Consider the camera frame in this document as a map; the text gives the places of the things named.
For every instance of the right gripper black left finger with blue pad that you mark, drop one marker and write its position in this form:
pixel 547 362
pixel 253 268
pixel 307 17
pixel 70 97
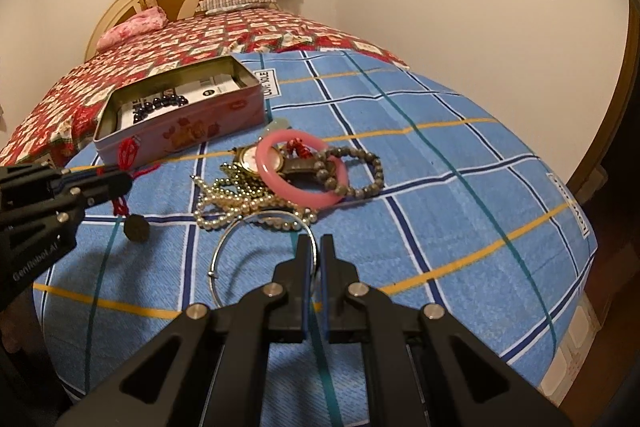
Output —
pixel 207 367

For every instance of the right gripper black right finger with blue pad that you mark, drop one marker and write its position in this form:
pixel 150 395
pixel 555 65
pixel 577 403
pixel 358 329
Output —
pixel 422 366

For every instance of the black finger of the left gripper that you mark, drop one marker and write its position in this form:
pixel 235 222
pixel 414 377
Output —
pixel 96 186

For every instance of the red cord dark pendant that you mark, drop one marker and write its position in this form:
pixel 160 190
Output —
pixel 134 225

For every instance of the silver metal bangle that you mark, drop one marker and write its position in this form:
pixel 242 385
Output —
pixel 251 247

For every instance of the pink jade bangle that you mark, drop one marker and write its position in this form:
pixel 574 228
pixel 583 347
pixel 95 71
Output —
pixel 276 170

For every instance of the red patterned bed sheet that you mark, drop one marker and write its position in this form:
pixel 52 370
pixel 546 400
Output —
pixel 63 122

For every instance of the white card in tin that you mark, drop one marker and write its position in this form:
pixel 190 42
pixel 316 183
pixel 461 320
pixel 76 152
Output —
pixel 165 101

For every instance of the pink metal tin box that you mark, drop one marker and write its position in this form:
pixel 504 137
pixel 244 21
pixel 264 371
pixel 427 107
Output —
pixel 184 126

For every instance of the blue plaid towel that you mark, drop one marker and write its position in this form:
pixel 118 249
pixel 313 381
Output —
pixel 442 204

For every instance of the pink floral pillow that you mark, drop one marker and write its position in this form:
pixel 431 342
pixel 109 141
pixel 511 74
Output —
pixel 148 20

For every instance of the light green jade pendant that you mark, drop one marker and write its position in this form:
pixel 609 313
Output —
pixel 277 124

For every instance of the striped grey pillow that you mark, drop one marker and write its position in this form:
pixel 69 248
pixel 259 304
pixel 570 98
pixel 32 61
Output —
pixel 214 7

